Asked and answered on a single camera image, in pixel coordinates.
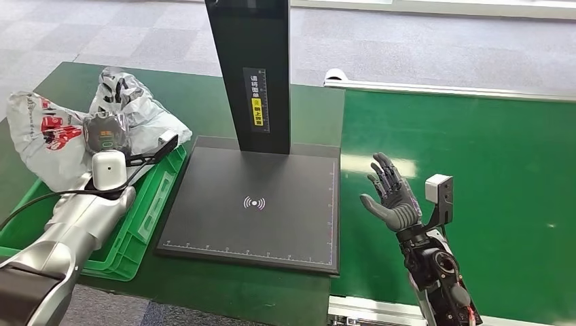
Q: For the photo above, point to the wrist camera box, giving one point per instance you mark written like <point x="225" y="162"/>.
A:
<point x="109" y="171"/>
<point x="438" y="189"/>

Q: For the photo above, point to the black scanner column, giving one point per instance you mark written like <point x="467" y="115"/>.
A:
<point x="247" y="40"/>

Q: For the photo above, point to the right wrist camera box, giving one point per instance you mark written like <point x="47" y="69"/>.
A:
<point x="438" y="189"/>

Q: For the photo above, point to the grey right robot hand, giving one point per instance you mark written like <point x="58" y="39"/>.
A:
<point x="398" y="209"/>

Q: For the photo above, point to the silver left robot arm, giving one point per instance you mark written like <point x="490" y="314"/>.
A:
<point x="67" y="234"/>

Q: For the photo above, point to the black scanner base plate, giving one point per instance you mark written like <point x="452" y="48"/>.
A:
<point x="252" y="202"/>

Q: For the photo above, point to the green conveyor belt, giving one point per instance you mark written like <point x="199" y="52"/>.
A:
<point x="508" y="148"/>

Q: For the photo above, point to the long silver conveyor rail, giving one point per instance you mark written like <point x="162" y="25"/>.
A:
<point x="450" y="88"/>

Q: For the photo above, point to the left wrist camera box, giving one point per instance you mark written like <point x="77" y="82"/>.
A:
<point x="109" y="171"/>

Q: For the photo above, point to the clear crate label holder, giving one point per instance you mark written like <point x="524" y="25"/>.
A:
<point x="155" y="207"/>

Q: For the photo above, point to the black yellow column label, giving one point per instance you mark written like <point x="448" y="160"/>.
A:
<point x="256" y="108"/>

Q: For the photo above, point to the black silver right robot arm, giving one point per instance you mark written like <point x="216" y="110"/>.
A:
<point x="436" y="274"/>

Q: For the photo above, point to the green plastic crate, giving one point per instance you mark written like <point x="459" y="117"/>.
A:
<point x="130" y="234"/>

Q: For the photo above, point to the short silver conveyor rail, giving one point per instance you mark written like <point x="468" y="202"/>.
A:
<point x="369" y="310"/>

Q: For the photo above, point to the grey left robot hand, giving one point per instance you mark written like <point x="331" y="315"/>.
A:
<point x="107" y="132"/>

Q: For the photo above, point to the white plastic mailer package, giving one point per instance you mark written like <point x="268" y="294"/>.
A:
<point x="45" y="135"/>

